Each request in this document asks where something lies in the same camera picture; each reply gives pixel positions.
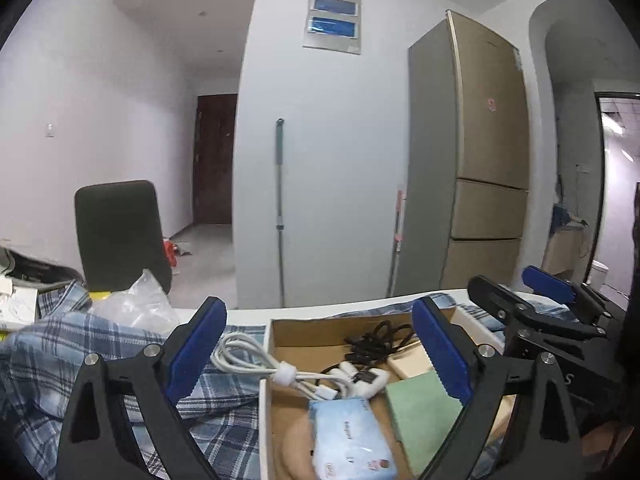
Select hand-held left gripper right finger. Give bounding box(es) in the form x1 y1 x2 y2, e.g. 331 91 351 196
411 296 584 480

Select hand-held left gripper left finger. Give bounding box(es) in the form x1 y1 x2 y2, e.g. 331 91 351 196
57 296 228 480

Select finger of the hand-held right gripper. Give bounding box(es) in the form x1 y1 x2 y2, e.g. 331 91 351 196
467 275 609 342
522 265 627 323

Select white charging cable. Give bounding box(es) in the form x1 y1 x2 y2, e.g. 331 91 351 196
211 332 392 404

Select black cable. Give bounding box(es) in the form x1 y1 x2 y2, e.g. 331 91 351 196
345 321 419 361

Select green pad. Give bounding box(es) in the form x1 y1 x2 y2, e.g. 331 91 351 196
385 369 466 477

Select shallow cardboard box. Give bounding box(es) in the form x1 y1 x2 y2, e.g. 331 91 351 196
258 305 517 480

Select light blue wet wipes pack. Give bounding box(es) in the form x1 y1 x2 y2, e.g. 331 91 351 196
308 396 399 480

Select beige phone case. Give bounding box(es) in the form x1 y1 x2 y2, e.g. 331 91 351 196
387 344 434 381

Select brown cardboard carton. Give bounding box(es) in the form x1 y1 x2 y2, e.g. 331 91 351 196
542 225 589 274

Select clear plastic bag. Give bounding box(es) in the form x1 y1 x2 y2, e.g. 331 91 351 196
92 268 181 332

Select pink pole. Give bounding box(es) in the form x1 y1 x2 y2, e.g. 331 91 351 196
386 189 406 299

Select dark chair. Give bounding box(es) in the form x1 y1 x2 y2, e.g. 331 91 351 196
74 180 174 295

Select round beige disc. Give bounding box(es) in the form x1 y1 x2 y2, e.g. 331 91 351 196
282 414 322 480

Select blue plaid cloth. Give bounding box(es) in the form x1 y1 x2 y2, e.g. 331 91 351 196
0 280 571 480

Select beige refrigerator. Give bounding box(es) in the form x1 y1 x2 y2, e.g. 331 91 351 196
392 10 531 299

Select dark bag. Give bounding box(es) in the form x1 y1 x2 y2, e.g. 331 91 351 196
0 246 87 284

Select white paper boxes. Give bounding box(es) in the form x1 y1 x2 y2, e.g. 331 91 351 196
0 275 42 327

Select dark brown door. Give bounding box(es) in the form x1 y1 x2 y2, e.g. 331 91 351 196
192 94 239 226

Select grey electrical panel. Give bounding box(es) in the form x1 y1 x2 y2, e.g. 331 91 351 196
302 0 364 55

